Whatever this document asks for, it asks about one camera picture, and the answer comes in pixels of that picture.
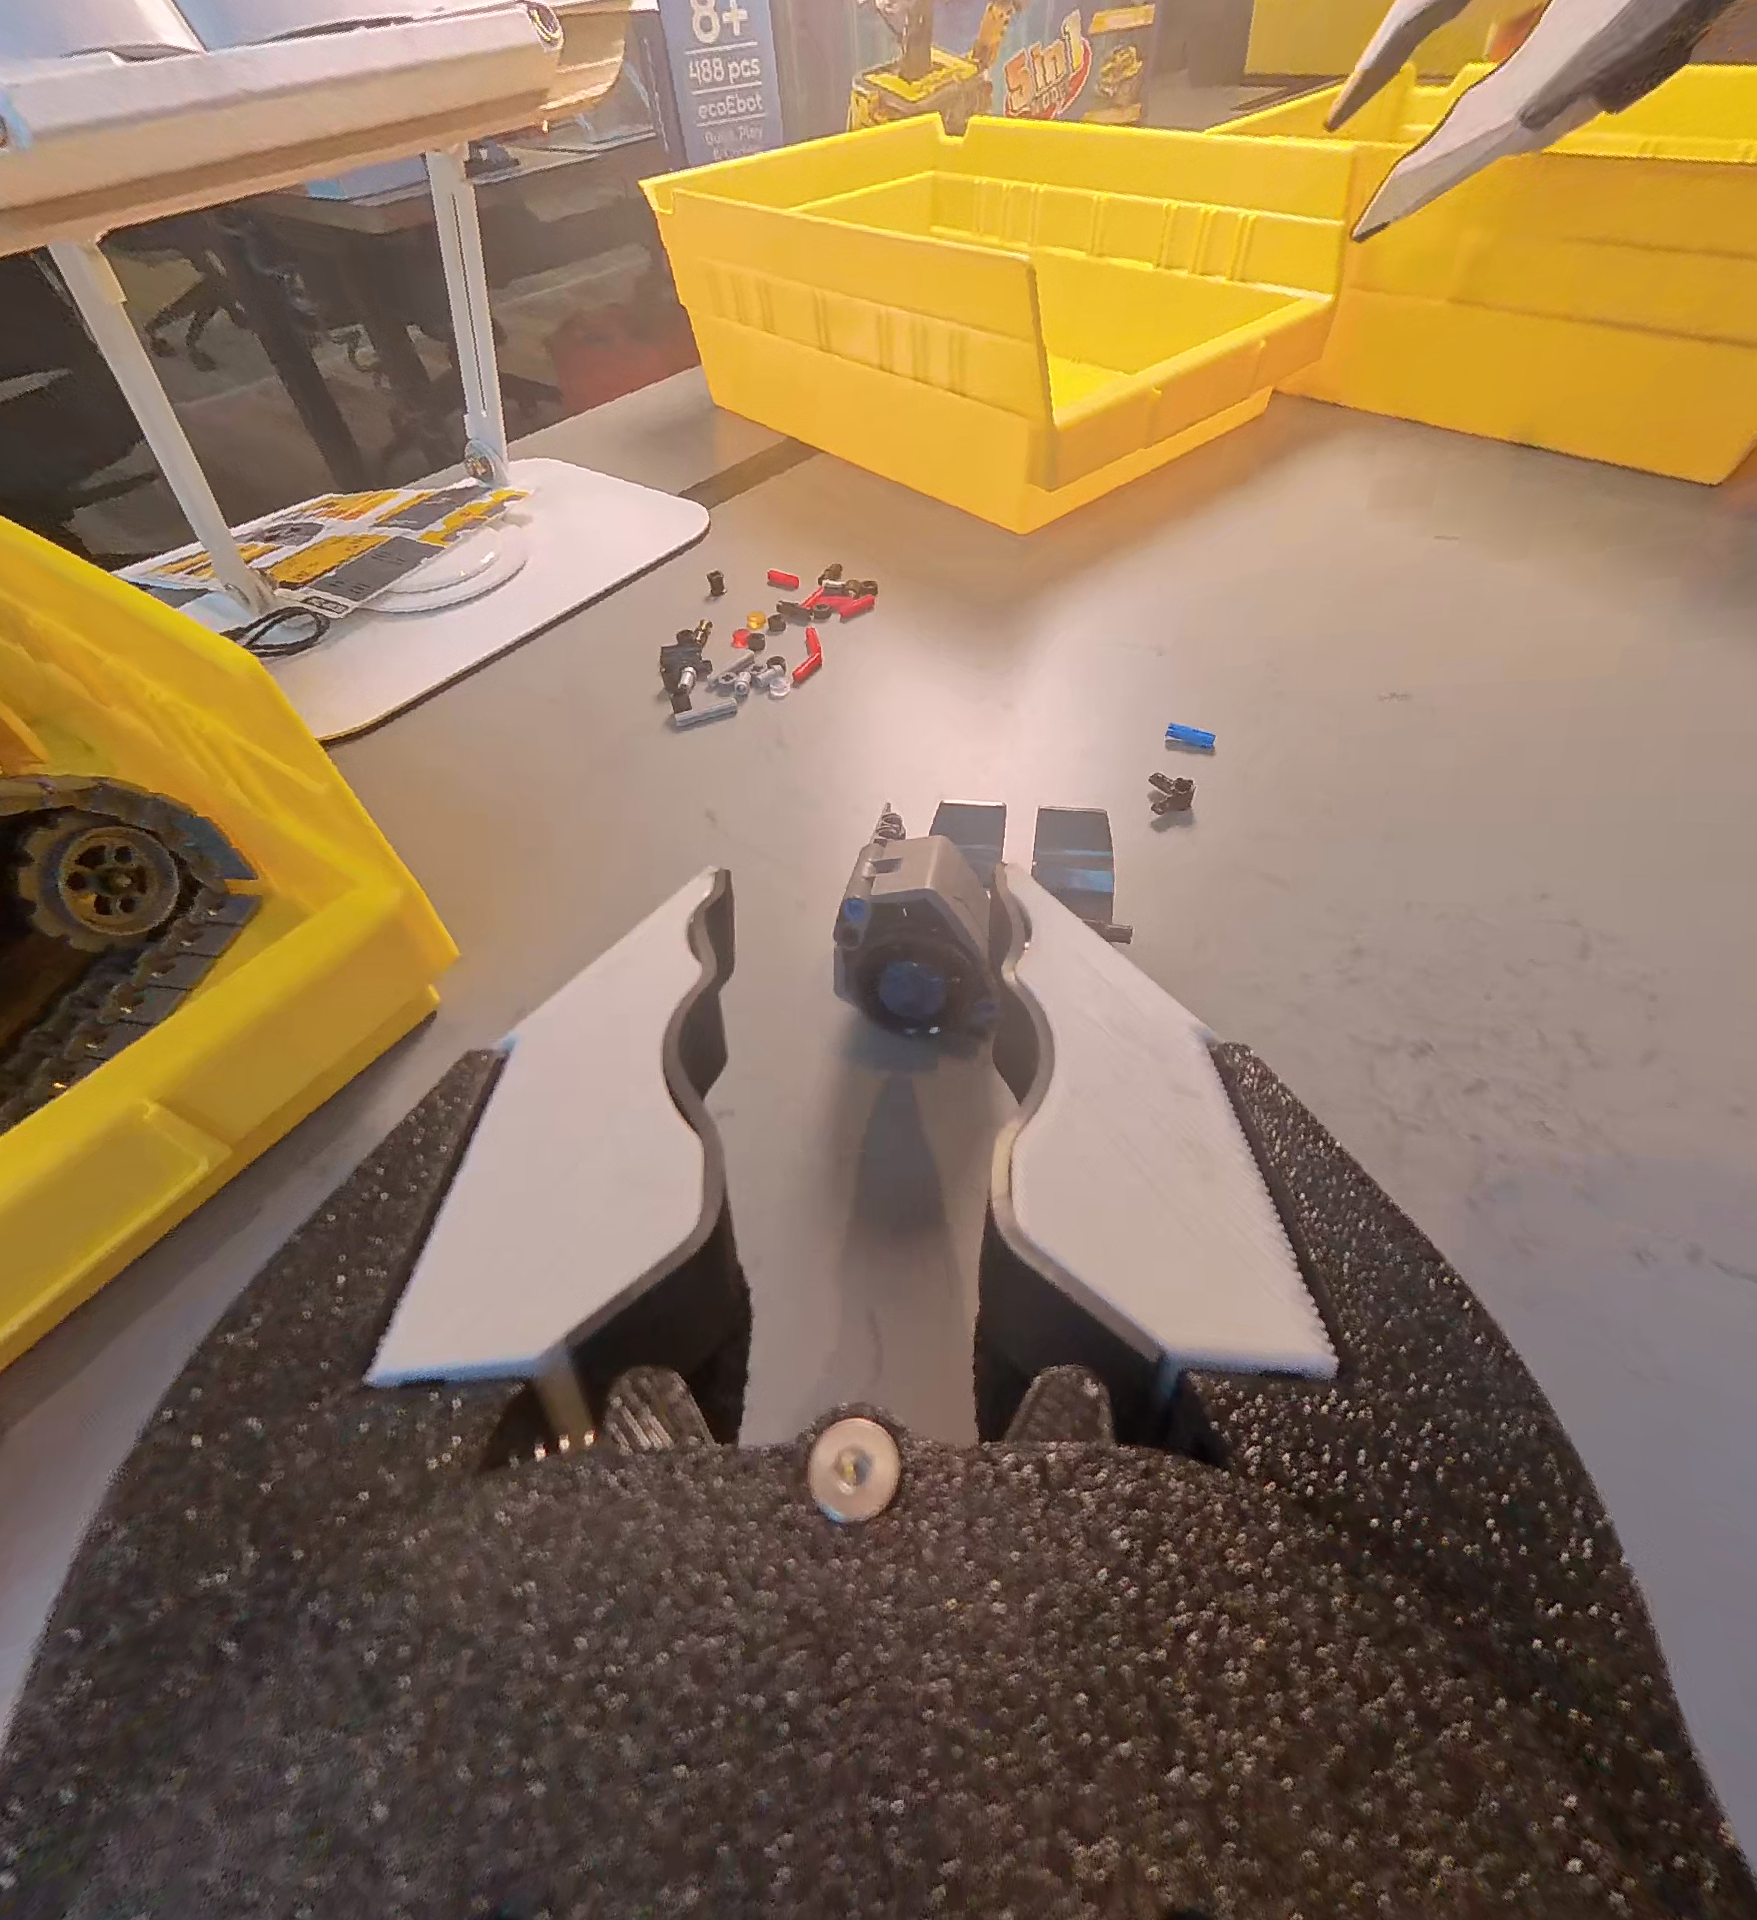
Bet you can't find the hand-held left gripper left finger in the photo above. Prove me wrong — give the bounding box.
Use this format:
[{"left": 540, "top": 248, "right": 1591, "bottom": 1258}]
[{"left": 366, "top": 864, "right": 742, "bottom": 1390}]

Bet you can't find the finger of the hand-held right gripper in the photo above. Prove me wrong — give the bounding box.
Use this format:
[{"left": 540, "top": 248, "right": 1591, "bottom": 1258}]
[
  {"left": 1348, "top": 0, "right": 1634, "bottom": 246},
  {"left": 1323, "top": 0, "right": 1490, "bottom": 138}
]

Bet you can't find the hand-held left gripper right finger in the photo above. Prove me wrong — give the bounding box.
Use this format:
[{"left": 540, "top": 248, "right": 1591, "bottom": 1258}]
[{"left": 976, "top": 868, "right": 1344, "bottom": 1382}]

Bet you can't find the grey toy brick assembly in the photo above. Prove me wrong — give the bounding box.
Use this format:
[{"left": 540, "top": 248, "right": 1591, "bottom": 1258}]
[{"left": 831, "top": 799, "right": 1134, "bottom": 1060}]

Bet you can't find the yellow plastic bin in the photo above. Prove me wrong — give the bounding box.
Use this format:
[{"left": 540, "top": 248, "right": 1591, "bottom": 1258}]
[
  {"left": 1243, "top": 0, "right": 1421, "bottom": 78},
  {"left": 1223, "top": 61, "right": 1757, "bottom": 485},
  {"left": 0, "top": 470, "right": 458, "bottom": 1440},
  {"left": 642, "top": 112, "right": 1361, "bottom": 537}
]

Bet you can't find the grey desk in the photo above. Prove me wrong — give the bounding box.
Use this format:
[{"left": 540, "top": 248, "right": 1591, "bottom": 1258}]
[{"left": 0, "top": 369, "right": 1757, "bottom": 1877}]

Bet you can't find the white desk stand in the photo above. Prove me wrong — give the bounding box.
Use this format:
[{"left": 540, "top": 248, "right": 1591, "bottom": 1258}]
[{"left": 0, "top": 0, "right": 712, "bottom": 746}]

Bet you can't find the yellow tracked toy vehicle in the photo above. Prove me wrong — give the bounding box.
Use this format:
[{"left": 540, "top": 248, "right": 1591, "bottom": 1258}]
[{"left": 0, "top": 646, "right": 266, "bottom": 1187}]

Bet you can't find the pile of small brick parts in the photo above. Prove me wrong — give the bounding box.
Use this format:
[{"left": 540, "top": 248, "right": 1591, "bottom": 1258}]
[{"left": 657, "top": 562, "right": 882, "bottom": 733}]

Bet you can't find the yellow grey instruction booklet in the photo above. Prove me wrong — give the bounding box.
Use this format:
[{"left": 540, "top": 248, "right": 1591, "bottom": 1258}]
[{"left": 119, "top": 482, "right": 537, "bottom": 607}]

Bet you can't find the blue-grey toy box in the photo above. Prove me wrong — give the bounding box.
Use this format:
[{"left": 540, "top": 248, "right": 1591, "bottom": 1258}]
[{"left": 657, "top": 0, "right": 1164, "bottom": 168}]

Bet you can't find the red container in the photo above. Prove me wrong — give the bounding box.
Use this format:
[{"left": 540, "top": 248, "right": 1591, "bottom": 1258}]
[{"left": 548, "top": 291, "right": 698, "bottom": 423}]

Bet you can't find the open instruction manual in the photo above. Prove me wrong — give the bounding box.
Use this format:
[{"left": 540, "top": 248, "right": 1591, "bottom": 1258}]
[{"left": 0, "top": 0, "right": 527, "bottom": 92}]

